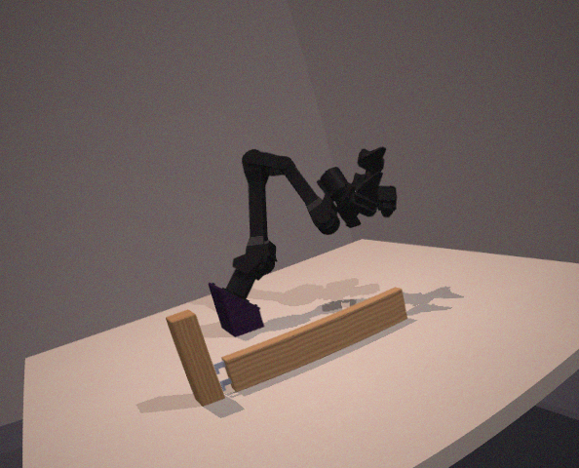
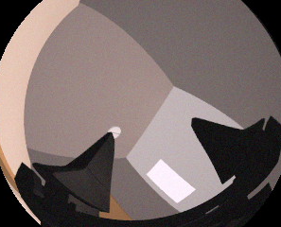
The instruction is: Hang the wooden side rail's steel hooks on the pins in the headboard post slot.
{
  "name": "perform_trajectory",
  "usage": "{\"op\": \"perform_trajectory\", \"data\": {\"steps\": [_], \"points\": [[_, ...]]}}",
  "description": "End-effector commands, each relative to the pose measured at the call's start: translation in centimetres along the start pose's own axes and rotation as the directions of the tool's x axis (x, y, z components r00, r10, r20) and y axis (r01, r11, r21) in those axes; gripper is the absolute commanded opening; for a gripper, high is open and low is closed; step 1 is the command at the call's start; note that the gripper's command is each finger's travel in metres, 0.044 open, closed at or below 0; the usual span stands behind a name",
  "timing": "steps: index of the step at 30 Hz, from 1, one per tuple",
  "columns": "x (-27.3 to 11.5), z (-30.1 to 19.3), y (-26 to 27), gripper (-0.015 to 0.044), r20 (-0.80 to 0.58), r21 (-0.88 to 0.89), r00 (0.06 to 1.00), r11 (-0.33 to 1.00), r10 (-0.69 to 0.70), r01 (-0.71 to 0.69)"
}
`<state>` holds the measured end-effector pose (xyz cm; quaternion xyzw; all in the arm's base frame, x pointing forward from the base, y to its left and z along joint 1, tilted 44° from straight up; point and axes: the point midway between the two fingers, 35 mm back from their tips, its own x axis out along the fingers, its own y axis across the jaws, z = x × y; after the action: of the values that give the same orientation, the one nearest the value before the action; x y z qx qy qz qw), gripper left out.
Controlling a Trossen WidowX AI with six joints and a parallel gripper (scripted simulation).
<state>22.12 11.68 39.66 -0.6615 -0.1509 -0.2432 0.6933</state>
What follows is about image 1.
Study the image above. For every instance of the wooden post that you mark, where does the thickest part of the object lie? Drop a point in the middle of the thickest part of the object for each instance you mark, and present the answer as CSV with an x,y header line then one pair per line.
x,y
195,358

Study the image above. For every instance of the brown wooden plank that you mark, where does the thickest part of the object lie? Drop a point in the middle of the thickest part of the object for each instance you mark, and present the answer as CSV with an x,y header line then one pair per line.
x,y
292,350

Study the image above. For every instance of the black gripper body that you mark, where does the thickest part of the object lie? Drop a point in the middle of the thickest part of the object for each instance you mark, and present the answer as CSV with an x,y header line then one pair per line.
x,y
354,203

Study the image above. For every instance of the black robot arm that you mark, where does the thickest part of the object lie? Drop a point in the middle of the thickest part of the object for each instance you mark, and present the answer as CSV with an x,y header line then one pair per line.
x,y
260,256

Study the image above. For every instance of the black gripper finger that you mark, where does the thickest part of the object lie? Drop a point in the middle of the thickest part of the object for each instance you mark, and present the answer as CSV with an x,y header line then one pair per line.
x,y
375,157
367,190

